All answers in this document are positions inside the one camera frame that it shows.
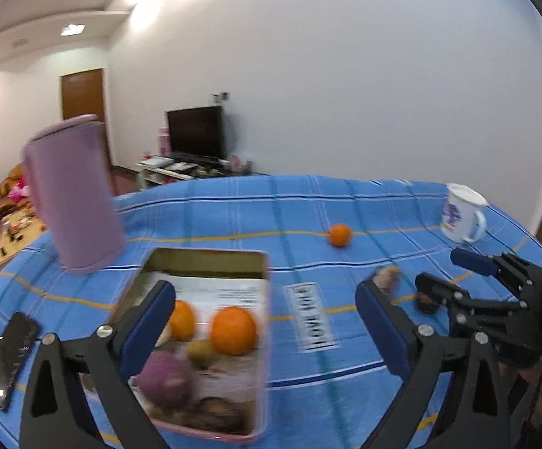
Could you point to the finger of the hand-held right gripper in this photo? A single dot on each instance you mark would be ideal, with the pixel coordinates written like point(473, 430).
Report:
point(439, 290)
point(474, 262)

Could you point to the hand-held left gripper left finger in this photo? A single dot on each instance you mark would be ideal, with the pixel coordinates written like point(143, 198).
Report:
point(147, 327)

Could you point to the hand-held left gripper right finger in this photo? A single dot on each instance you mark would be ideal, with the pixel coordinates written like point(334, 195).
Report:
point(383, 322)

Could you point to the pale round fruit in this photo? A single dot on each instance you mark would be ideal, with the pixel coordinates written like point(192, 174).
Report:
point(165, 337)

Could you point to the orange persimmon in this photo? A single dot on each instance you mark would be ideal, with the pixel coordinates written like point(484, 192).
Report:
point(183, 320)

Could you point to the small brownish purple fruit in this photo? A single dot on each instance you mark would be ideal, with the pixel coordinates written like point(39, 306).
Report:
point(387, 277)

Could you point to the purple sweet potato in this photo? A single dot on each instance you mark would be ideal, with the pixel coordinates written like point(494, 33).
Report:
point(165, 379)

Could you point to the olive yellow round fruit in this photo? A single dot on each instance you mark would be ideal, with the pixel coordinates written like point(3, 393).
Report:
point(200, 354)

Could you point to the large orange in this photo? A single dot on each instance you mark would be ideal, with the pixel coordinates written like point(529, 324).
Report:
point(233, 329)

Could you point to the pink metal tin box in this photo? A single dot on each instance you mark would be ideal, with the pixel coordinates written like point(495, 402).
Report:
point(205, 262)

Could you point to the brown root vegetable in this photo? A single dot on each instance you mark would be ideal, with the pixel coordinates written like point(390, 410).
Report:
point(214, 414)

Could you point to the white mug with floral print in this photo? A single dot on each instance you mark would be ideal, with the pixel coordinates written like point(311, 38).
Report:
point(458, 215)

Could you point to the small tangerine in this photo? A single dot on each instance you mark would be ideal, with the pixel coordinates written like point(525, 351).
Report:
point(340, 235)

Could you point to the black smartphone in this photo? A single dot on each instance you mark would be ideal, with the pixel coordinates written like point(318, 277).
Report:
point(9, 360)

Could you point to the blue checkered tablecloth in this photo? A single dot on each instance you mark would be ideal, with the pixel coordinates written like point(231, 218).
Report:
point(299, 206)

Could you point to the pink electric kettle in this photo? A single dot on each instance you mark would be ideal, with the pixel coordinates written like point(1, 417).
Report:
point(74, 196)

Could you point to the white television stand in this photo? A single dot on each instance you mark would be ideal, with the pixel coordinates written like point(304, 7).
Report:
point(149, 175)

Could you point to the white set-top box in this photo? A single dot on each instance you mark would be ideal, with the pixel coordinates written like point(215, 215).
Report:
point(156, 161)

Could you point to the pink flower decoration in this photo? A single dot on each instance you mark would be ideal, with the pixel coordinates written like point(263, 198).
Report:
point(240, 162)

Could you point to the brown sofa with floral cushion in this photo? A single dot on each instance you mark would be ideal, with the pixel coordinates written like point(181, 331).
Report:
point(13, 187)

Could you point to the black television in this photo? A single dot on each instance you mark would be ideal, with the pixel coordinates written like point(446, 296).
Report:
point(196, 133)

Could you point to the wooden door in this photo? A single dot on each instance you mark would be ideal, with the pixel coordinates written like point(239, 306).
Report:
point(84, 93)

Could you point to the ceiling light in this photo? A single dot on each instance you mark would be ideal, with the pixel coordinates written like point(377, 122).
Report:
point(73, 29)

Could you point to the wall socket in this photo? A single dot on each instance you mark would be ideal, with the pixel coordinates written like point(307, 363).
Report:
point(221, 96)

